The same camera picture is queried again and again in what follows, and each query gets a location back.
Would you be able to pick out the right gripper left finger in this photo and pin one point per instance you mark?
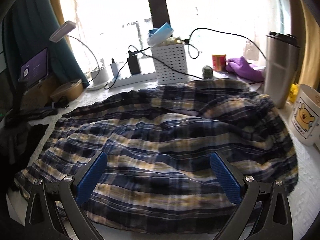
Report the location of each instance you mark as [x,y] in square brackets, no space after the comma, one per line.
[42,220]

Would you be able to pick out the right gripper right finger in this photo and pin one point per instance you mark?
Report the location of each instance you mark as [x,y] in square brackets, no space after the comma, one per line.
[274,218]

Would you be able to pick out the navy yellow plaid pants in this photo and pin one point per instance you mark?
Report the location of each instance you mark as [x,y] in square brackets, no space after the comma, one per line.
[158,143]

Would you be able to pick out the white cartoon bear mug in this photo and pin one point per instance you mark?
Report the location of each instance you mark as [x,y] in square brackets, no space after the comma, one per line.
[304,119]

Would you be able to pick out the brown cardboard box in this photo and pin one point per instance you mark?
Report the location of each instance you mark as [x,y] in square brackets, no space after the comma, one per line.
[38,95]

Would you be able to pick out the yellow small object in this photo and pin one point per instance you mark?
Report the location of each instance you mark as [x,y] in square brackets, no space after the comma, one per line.
[293,92]

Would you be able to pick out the tan oval container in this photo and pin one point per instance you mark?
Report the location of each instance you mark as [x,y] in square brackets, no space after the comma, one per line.
[71,90]

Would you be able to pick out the tablet with purple screen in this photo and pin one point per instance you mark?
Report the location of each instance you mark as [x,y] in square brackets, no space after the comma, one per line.
[35,70]

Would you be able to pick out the white desk lamp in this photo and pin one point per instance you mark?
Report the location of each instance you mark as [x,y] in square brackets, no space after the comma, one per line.
[95,73]

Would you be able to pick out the purple cloth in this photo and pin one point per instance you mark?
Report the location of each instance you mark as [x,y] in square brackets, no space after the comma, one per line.
[242,68]

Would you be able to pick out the small green plant ball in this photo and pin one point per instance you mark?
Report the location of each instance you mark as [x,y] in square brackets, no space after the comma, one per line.
[207,72]

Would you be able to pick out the white usb charger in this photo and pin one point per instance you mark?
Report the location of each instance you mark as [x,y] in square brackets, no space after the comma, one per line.
[114,68]

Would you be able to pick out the white power strip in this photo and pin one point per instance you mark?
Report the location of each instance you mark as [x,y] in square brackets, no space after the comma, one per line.
[124,81]

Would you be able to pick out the red tin can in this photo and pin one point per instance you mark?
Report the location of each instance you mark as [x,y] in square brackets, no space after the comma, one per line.
[219,63]

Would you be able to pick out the stainless steel travel tumbler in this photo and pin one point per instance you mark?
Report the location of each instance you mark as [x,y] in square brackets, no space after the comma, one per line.
[282,54]

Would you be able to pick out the black power adapter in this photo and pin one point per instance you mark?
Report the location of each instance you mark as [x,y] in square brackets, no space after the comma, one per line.
[132,60]

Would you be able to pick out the white perforated storage basket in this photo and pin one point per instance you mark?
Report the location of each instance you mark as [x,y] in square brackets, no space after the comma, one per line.
[170,64]

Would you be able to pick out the teal curtain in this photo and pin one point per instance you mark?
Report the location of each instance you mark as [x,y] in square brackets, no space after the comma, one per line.
[27,28]

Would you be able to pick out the blue white face masks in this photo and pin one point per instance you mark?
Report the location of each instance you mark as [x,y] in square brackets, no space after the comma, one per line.
[159,35]

